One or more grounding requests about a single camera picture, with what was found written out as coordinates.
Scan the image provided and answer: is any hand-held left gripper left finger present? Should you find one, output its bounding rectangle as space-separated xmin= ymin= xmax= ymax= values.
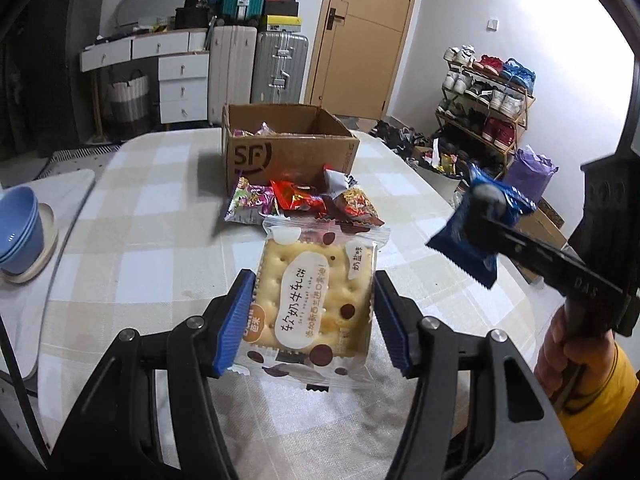
xmin=47 ymin=269 xmax=257 ymax=480

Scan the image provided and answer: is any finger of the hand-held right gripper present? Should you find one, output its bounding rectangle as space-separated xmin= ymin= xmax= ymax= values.
xmin=467 ymin=185 xmax=626 ymax=306

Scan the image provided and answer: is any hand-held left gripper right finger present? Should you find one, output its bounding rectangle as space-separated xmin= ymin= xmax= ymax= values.
xmin=374 ymin=270 xmax=581 ymax=480

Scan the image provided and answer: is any blue snack packet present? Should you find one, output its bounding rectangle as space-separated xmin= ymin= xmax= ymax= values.
xmin=425 ymin=162 xmax=537 ymax=290

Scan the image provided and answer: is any beige cracker packet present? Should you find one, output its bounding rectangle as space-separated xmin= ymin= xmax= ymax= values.
xmin=235 ymin=214 xmax=391 ymax=393

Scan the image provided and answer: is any purple candy packet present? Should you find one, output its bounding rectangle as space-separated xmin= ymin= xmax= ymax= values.
xmin=232 ymin=122 xmax=278 ymax=137
xmin=223 ymin=172 xmax=278 ymax=225

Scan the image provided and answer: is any orange-red snack packet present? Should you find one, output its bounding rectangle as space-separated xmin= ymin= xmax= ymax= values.
xmin=332 ymin=187 xmax=385 ymax=226

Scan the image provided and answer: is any cardboard box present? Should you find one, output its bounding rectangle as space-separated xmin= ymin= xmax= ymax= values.
xmin=221 ymin=104 xmax=360 ymax=196

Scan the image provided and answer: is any person's right hand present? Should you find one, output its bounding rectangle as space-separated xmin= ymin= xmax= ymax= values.
xmin=534 ymin=305 xmax=623 ymax=411

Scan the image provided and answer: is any small brown carton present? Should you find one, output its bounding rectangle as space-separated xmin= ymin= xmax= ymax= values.
xmin=515 ymin=197 xmax=568 ymax=281

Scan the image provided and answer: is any purple bag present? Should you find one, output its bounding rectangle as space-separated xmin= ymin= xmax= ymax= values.
xmin=502 ymin=147 xmax=558 ymax=206

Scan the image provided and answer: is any red snack packet dark label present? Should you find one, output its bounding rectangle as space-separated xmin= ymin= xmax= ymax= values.
xmin=270 ymin=180 xmax=326 ymax=218

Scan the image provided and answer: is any wooden shoe rack with shoes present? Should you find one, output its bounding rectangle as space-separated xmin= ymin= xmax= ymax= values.
xmin=440 ymin=44 xmax=537 ymax=161

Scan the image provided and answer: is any white red snack packet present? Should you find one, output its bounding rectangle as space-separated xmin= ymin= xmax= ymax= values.
xmin=322 ymin=165 xmax=356 ymax=193

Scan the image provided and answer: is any scattered shoes pile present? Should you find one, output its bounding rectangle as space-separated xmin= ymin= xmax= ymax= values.
xmin=370 ymin=120 xmax=436 ymax=166

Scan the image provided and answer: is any beige plate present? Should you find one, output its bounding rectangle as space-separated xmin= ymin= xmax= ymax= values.
xmin=0 ymin=202 xmax=59 ymax=285

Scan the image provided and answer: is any blue bowl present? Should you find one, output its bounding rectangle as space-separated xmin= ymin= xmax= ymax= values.
xmin=0 ymin=220 xmax=47 ymax=276
xmin=0 ymin=186 xmax=41 ymax=261

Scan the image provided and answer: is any white desk with drawers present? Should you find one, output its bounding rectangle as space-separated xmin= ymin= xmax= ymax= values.
xmin=80 ymin=27 xmax=211 ymax=126

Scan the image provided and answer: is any woven laundry basket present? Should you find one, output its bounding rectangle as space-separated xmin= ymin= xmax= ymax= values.
xmin=107 ymin=75 xmax=151 ymax=123

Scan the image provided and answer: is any beige suitcase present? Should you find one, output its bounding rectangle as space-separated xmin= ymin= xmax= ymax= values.
xmin=207 ymin=25 xmax=258 ymax=126

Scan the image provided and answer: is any wooden door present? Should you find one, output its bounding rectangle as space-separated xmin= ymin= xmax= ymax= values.
xmin=305 ymin=0 xmax=423 ymax=121

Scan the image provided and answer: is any silver suitcase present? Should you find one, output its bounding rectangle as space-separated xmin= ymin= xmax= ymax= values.
xmin=250 ymin=31 xmax=309 ymax=106

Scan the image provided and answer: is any yellow shoe box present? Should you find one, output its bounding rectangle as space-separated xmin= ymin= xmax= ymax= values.
xmin=260 ymin=15 xmax=303 ymax=33

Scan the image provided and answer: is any black storage box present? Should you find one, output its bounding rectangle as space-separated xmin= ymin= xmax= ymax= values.
xmin=174 ymin=7 xmax=210 ymax=30

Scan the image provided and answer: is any black shoe box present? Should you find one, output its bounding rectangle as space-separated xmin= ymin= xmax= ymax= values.
xmin=262 ymin=0 xmax=300 ymax=17

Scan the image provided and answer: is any arched grey mirror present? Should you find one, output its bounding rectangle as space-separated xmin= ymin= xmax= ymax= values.
xmin=114 ymin=0 xmax=188 ymax=28

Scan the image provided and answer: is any dark refrigerator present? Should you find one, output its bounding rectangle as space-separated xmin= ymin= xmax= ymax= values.
xmin=30 ymin=0 xmax=108 ymax=146

